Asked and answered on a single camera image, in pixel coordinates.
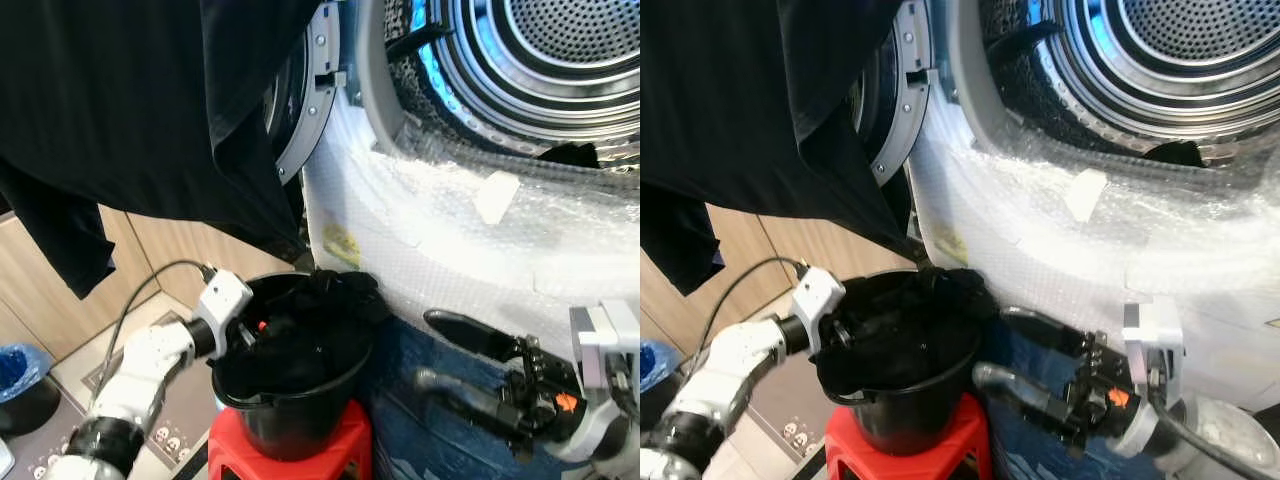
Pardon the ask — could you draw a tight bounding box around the bin with blue bag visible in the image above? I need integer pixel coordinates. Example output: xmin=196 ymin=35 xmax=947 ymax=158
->
xmin=640 ymin=340 xmax=683 ymax=403
xmin=0 ymin=343 xmax=63 ymax=437

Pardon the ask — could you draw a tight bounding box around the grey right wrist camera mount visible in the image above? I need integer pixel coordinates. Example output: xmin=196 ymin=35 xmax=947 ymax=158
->
xmin=568 ymin=298 xmax=641 ymax=393
xmin=1120 ymin=295 xmax=1188 ymax=391

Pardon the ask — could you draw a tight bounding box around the black garment in drum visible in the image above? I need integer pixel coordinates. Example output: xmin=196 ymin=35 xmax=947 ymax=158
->
xmin=538 ymin=142 xmax=603 ymax=171
xmin=1143 ymin=140 xmax=1208 ymax=169

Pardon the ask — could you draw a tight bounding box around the large black hanging garment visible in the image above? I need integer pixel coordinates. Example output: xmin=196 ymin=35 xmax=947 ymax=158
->
xmin=640 ymin=0 xmax=926 ymax=298
xmin=0 ymin=0 xmax=326 ymax=301

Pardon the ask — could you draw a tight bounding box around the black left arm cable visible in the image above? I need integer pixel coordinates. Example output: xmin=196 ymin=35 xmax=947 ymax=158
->
xmin=103 ymin=260 xmax=219 ymax=401
xmin=700 ymin=257 xmax=813 ymax=376

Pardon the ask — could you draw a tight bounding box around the black plastic bucket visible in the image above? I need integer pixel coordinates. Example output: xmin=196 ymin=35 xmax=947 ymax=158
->
xmin=815 ymin=268 xmax=986 ymax=458
xmin=210 ymin=270 xmax=386 ymax=463

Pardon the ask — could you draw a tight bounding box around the grey patterned floor mat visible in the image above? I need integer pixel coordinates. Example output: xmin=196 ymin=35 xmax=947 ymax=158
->
xmin=0 ymin=345 xmax=216 ymax=480
xmin=735 ymin=365 xmax=833 ymax=480

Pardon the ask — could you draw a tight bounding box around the perforated steel washer drum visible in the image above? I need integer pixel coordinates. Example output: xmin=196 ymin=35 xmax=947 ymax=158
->
xmin=985 ymin=0 xmax=1280 ymax=166
xmin=395 ymin=0 xmax=641 ymax=166

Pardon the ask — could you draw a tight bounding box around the clear bubble wrap sheet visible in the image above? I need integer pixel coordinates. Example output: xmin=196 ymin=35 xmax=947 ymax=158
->
xmin=905 ymin=95 xmax=1280 ymax=411
xmin=300 ymin=95 xmax=641 ymax=401

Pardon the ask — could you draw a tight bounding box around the blue denim cloth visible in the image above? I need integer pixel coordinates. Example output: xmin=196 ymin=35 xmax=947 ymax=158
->
xmin=362 ymin=315 xmax=601 ymax=480
xmin=975 ymin=320 xmax=1131 ymax=480

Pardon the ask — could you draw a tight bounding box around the white front-load washing machine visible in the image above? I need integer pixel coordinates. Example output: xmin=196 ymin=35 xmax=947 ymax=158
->
xmin=905 ymin=0 xmax=1280 ymax=421
xmin=300 ymin=0 xmax=641 ymax=401

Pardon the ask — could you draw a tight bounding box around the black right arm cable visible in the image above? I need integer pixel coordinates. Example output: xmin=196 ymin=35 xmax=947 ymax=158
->
xmin=1148 ymin=368 xmax=1280 ymax=480
xmin=600 ymin=355 xmax=641 ymax=426

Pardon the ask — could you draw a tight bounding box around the white tape piece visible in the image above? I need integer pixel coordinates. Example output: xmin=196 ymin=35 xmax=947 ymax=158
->
xmin=472 ymin=170 xmax=521 ymax=226
xmin=1062 ymin=168 xmax=1109 ymax=223

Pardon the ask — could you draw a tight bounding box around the grey round washer door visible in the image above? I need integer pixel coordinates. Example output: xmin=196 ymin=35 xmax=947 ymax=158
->
xmin=850 ymin=0 xmax=938 ymax=188
xmin=262 ymin=0 xmax=348 ymax=188

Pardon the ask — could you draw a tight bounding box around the red plastic stool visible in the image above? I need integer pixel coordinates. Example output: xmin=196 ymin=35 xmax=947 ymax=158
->
xmin=207 ymin=398 xmax=373 ymax=480
xmin=825 ymin=392 xmax=993 ymax=480

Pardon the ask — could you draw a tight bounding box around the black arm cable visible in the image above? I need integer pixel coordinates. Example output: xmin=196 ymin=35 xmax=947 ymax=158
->
xmin=600 ymin=355 xmax=641 ymax=426
xmin=1148 ymin=368 xmax=1280 ymax=480
xmin=700 ymin=257 xmax=813 ymax=376
xmin=103 ymin=260 xmax=219 ymax=401

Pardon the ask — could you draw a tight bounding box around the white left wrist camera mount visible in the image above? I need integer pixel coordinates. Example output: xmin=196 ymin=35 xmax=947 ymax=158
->
xmin=195 ymin=268 xmax=255 ymax=353
xmin=790 ymin=265 xmax=849 ymax=353

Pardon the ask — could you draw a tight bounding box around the wooden cabinet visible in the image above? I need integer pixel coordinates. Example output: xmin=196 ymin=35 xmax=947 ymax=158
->
xmin=640 ymin=208 xmax=916 ymax=351
xmin=0 ymin=205 xmax=306 ymax=361

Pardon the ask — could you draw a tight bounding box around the black clothes pile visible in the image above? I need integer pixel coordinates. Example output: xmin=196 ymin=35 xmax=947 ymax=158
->
xmin=845 ymin=265 xmax=996 ymax=391
xmin=240 ymin=270 xmax=391 ymax=396

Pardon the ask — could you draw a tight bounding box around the yellow warning sticker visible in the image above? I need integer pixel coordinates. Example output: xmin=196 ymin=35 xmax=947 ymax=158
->
xmin=932 ymin=222 xmax=971 ymax=263
xmin=320 ymin=225 xmax=363 ymax=269

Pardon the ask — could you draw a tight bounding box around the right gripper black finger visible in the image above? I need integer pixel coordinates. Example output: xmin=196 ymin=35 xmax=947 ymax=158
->
xmin=1001 ymin=305 xmax=1093 ymax=357
xmin=423 ymin=309 xmax=523 ymax=363
xmin=972 ymin=362 xmax=1077 ymax=426
xmin=414 ymin=368 xmax=513 ymax=426

